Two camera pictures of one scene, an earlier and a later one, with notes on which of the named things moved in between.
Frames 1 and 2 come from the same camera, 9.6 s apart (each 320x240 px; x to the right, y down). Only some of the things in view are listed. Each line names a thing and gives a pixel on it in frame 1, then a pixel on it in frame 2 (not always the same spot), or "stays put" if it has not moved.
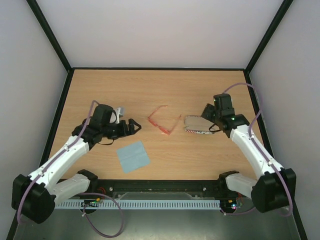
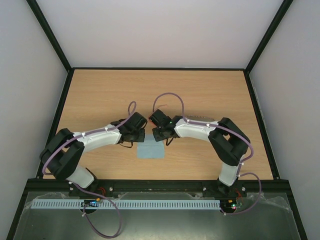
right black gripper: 211,113 → 160,134
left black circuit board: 91,203 stays put
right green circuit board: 228,206 stays put
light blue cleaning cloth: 133,157 → 150,148
